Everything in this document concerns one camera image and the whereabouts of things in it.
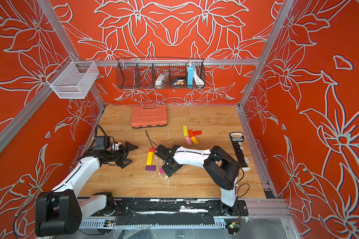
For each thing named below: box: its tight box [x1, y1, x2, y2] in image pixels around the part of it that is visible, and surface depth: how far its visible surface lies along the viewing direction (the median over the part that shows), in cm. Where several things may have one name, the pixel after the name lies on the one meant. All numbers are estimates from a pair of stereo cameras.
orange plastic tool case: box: [130, 104, 169, 128], surface depth 108 cm
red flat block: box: [192, 130, 202, 136], surface depth 104 cm
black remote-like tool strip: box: [229, 131, 251, 172], surface depth 100 cm
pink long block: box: [184, 136, 193, 146], surface depth 100 cm
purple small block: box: [145, 165, 157, 172], surface depth 87 cm
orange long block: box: [190, 135, 199, 145], surface depth 100 cm
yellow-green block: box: [182, 124, 189, 137], surface depth 105 cm
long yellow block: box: [146, 151, 154, 166], surface depth 92 cm
